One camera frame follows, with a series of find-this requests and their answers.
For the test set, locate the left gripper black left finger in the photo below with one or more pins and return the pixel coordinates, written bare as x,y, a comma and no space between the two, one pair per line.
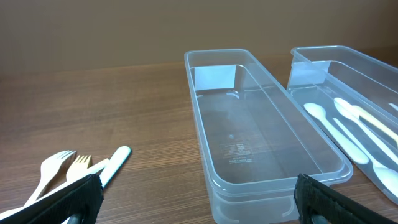
79,201

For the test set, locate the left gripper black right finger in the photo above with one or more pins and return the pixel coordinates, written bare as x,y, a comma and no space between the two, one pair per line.
317,203

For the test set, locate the white spoon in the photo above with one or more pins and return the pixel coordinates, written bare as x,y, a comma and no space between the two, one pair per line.
386,175
347,110
350,149

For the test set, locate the yellow plastic spoon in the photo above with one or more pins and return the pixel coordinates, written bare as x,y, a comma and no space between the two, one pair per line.
371,119

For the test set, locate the clear container, left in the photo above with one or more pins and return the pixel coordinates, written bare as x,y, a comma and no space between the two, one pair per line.
255,140

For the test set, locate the clear container, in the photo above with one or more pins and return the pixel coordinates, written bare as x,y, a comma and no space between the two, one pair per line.
353,99
255,140

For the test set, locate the clear container, right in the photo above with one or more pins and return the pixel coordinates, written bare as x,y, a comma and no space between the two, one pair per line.
353,99

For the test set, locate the yellow plastic fork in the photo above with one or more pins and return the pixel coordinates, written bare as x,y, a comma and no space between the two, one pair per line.
78,166

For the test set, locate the white fork, leftmost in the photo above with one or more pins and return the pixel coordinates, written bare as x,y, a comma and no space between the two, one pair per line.
48,170

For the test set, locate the white fork, rounded handle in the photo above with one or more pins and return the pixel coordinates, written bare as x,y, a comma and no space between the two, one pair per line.
115,162

